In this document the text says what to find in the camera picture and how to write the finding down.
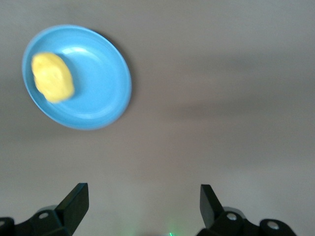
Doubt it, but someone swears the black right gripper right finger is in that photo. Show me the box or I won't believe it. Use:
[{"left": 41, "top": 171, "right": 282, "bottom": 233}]
[{"left": 199, "top": 184, "right": 295, "bottom": 236}]

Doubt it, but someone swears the blue plate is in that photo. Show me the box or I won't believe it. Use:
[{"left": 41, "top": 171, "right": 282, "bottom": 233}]
[{"left": 21, "top": 24, "right": 132, "bottom": 131}]

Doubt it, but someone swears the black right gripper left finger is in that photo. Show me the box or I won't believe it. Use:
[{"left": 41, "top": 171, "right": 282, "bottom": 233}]
[{"left": 0, "top": 182, "right": 90, "bottom": 236}]

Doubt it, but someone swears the yellow potato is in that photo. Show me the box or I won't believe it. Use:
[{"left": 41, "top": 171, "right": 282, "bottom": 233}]
[{"left": 31, "top": 52, "right": 75, "bottom": 104}]

